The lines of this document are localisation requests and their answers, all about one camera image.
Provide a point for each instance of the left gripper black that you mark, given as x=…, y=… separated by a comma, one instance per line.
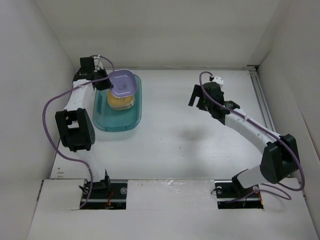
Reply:
x=107, y=85

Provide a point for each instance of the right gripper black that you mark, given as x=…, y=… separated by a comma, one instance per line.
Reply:
x=197, y=92

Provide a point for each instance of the purple panda plate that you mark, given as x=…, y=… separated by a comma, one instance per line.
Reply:
x=124, y=83

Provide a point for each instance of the small yellow panda plate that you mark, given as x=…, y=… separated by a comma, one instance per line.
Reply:
x=120, y=103

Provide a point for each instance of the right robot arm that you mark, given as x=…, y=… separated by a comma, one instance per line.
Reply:
x=280, y=156

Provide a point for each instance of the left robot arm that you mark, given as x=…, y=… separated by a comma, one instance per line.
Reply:
x=75, y=126

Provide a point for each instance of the teal plastic bin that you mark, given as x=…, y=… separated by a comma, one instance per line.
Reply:
x=110, y=120

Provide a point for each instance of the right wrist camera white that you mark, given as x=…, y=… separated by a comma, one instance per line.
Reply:
x=217, y=79

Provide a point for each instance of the aluminium rail right edge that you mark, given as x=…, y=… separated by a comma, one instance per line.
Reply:
x=266, y=115

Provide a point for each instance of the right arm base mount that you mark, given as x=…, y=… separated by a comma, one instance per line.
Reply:
x=230, y=197

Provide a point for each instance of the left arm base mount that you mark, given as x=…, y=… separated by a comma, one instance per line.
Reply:
x=112, y=198

